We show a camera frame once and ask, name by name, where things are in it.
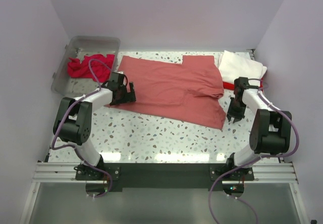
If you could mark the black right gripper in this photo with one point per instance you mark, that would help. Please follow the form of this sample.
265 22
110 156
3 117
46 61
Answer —
237 116

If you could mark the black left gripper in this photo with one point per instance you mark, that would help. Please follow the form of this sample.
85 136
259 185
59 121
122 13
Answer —
129 97

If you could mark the salmon pink t shirt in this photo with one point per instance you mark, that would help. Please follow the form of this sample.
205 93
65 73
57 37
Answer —
189 91

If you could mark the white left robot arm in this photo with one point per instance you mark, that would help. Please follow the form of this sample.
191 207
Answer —
72 127

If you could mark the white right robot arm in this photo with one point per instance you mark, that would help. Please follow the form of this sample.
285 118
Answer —
271 129

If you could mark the folded red t shirt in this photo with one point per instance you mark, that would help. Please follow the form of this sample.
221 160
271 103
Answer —
230 86

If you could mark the folded white t shirt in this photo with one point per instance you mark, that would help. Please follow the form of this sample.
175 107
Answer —
232 66

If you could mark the crumpled red t shirt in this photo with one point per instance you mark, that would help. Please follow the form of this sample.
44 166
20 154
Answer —
96 67

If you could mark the clear plastic bin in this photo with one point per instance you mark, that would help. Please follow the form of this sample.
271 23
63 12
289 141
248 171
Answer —
79 47

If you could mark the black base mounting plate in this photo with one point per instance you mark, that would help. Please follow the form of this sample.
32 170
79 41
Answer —
150 175

